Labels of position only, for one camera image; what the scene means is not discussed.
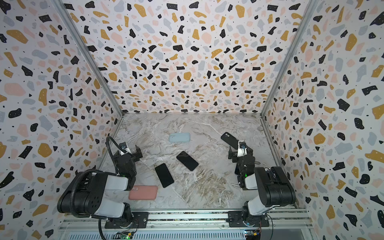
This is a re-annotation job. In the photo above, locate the light blue phone case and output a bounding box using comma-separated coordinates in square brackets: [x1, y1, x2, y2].
[169, 133, 191, 143]

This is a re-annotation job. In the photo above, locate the circuit board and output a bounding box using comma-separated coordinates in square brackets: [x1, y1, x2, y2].
[245, 230, 261, 240]
[113, 231, 135, 240]

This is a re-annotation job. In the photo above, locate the black phone case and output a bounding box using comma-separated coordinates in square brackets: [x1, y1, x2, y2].
[221, 132, 239, 149]

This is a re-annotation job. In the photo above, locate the purple edged phone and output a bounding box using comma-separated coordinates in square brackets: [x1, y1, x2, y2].
[177, 151, 199, 171]

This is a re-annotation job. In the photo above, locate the pink phone case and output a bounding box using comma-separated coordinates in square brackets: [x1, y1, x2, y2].
[129, 186, 158, 201]

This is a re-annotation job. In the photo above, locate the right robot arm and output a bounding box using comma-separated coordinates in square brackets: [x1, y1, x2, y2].
[228, 146, 296, 227]

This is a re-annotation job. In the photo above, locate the right circuit board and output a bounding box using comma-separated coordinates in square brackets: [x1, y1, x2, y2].
[245, 230, 261, 240]

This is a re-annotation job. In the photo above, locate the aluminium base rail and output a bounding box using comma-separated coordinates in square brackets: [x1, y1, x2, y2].
[57, 208, 317, 240]

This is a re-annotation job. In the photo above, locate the left circuit board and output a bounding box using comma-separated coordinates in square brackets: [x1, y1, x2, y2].
[113, 231, 135, 240]

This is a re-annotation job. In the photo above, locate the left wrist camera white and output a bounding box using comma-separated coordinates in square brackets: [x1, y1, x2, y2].
[119, 142, 132, 154]

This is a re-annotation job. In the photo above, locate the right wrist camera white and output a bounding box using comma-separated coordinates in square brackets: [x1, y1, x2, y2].
[237, 141, 248, 158]

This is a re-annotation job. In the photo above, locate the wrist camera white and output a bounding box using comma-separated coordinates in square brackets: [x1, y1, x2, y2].
[237, 141, 248, 158]
[119, 142, 132, 154]

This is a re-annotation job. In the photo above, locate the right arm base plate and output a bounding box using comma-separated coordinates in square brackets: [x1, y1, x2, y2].
[226, 211, 270, 228]

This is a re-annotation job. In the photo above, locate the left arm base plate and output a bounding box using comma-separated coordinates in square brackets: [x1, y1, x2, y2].
[105, 212, 149, 229]

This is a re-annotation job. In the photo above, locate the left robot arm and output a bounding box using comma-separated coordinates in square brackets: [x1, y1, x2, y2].
[57, 147, 143, 228]

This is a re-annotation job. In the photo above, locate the silver edged phone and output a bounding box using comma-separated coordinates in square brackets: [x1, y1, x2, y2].
[155, 164, 175, 188]

